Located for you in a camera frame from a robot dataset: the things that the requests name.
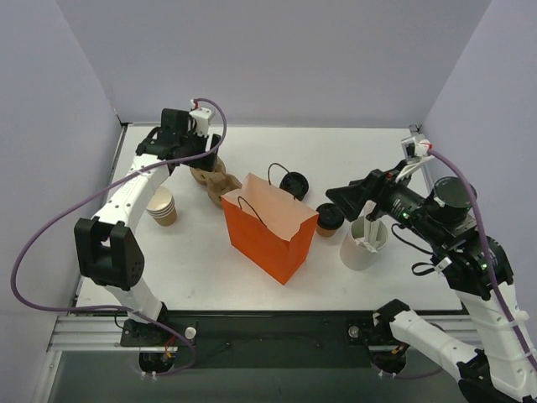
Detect black cup lid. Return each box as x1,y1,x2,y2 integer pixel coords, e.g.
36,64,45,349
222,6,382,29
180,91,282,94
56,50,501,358
316,202,345,230

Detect single brown paper cup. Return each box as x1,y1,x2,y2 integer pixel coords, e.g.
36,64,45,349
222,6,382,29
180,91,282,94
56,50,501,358
315,225,338,238

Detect brown pulp cup carrier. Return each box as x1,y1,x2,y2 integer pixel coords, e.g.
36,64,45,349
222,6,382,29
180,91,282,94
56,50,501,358
190,157,242,208

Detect orange paper bag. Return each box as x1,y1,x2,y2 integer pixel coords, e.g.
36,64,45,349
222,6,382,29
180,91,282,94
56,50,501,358
222,173,318,285

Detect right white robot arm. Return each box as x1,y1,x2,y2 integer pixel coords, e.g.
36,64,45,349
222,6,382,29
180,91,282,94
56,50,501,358
326,167,536,402

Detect white wrapped straws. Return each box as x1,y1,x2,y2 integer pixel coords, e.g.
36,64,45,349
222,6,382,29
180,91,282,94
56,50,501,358
352,201,382,254

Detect white straw holder cup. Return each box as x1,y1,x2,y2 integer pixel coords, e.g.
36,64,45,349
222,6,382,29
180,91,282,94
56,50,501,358
340,217,388,271

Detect stack of black lids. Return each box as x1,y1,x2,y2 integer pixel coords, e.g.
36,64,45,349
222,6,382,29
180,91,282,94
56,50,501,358
279,171,310,201

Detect stack of paper cups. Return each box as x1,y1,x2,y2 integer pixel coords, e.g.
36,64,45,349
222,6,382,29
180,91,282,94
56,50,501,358
145,186,177,227

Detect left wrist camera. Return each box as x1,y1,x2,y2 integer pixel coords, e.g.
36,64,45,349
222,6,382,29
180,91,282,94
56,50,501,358
189,99,214,137

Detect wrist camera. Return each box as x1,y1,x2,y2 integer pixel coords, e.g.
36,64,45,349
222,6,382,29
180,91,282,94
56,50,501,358
189,99,214,137
395,133,433,183

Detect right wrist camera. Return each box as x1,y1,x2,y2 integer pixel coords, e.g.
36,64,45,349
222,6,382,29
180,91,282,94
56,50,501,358
395,133,433,183

